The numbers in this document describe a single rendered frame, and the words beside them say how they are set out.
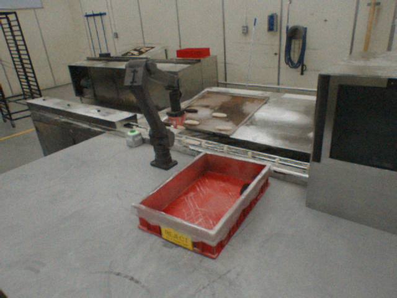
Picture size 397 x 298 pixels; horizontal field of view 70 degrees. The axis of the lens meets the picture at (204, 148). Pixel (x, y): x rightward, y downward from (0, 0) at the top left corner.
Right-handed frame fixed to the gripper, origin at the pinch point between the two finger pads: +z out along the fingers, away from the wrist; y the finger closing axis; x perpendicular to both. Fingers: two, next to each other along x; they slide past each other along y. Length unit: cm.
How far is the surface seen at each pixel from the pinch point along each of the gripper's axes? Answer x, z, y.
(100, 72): -369, 24, -204
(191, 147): 15.2, 6.9, 7.6
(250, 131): 36.3, 3.1, -17.9
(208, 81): -195, 49, -300
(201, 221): 53, 11, 49
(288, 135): 57, 3, -20
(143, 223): 38, 8, 63
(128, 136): -23.8, 5.0, 16.6
